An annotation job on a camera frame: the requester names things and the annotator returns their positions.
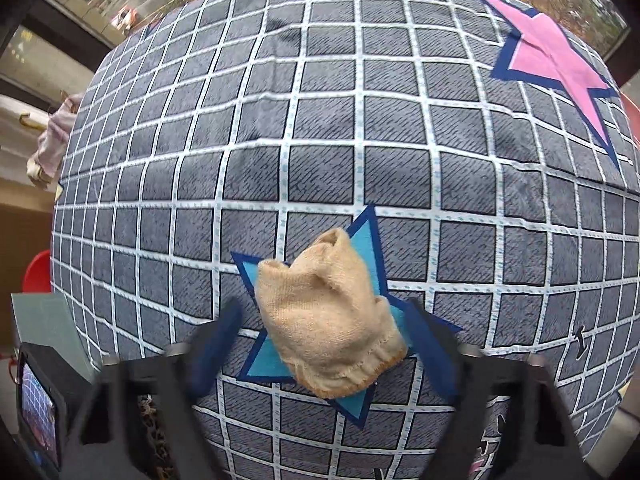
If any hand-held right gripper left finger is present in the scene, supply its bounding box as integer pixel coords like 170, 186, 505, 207
65, 297, 246, 480

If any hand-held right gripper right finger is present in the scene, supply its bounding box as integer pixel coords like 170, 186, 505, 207
405, 297, 591, 480

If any beige knit sock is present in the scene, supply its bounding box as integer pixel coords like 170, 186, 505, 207
255, 227, 408, 400

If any leopard print scrunchie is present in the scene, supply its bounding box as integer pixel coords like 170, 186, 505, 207
137, 395, 176, 480

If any red plastic stool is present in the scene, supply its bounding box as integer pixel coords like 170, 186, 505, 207
25, 252, 53, 293

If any white patterned cloth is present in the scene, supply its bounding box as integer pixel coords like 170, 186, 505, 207
27, 155, 58, 188

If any grey checked star-print blanket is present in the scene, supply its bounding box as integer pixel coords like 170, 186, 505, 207
50, 0, 640, 480

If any lilac cloth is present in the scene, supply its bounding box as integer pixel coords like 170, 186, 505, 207
37, 92, 83, 171

